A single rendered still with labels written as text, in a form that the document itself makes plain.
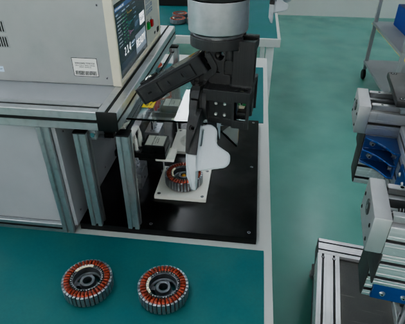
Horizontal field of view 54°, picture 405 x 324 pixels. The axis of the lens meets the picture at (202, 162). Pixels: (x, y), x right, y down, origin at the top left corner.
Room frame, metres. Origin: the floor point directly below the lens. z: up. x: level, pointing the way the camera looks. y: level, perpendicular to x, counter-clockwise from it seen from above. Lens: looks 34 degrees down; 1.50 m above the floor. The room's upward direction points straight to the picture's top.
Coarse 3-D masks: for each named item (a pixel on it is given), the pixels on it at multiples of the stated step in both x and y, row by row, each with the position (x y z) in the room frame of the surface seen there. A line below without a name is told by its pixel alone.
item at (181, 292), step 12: (144, 276) 0.59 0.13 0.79; (156, 276) 0.59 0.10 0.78; (168, 276) 0.60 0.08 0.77; (180, 276) 0.59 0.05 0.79; (144, 288) 0.56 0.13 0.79; (156, 288) 0.56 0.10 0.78; (168, 288) 0.56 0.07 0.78; (180, 288) 0.56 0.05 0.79; (144, 300) 0.53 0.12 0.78; (156, 300) 0.52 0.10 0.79; (168, 300) 0.53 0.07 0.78; (180, 300) 0.53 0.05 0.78; (156, 312) 0.51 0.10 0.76; (168, 312) 0.51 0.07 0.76
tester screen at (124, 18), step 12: (132, 0) 1.04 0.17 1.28; (120, 12) 0.93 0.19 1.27; (132, 12) 1.03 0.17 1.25; (120, 24) 0.92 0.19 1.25; (132, 24) 1.02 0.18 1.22; (144, 24) 1.13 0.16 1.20; (120, 36) 0.92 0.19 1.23; (132, 36) 1.01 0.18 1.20; (120, 48) 0.91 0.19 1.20; (132, 48) 1.00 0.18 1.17; (120, 60) 0.90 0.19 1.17; (132, 60) 0.99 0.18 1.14
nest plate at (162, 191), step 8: (208, 176) 0.97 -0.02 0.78; (160, 184) 0.93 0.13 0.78; (208, 184) 0.93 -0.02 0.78; (160, 192) 0.90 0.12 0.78; (168, 192) 0.90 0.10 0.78; (176, 192) 0.90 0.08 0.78; (184, 192) 0.90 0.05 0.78; (192, 192) 0.90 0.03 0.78; (200, 192) 0.90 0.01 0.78; (176, 200) 0.87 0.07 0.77; (184, 200) 0.87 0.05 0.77; (192, 200) 0.87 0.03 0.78; (200, 200) 0.87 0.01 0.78
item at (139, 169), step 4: (140, 160) 1.00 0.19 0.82; (140, 164) 0.98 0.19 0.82; (144, 164) 0.98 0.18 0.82; (136, 168) 0.96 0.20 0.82; (140, 168) 0.96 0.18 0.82; (144, 168) 0.97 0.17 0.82; (136, 172) 0.94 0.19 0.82; (140, 172) 0.94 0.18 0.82; (144, 172) 0.96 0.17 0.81; (140, 176) 0.93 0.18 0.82; (144, 176) 0.96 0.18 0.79; (140, 180) 0.93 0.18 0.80; (144, 180) 0.95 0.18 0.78; (140, 184) 0.93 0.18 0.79; (140, 188) 0.93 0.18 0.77
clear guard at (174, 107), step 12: (168, 96) 0.93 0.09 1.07; (180, 96) 0.93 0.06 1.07; (132, 108) 0.87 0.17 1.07; (144, 108) 0.87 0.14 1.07; (156, 108) 0.87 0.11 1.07; (168, 108) 0.87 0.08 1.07; (180, 108) 0.87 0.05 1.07; (144, 120) 0.81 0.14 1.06; (156, 120) 0.81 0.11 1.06; (168, 120) 0.81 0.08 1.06; (180, 120) 0.81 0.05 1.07; (204, 120) 0.81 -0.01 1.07; (228, 132) 0.81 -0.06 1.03
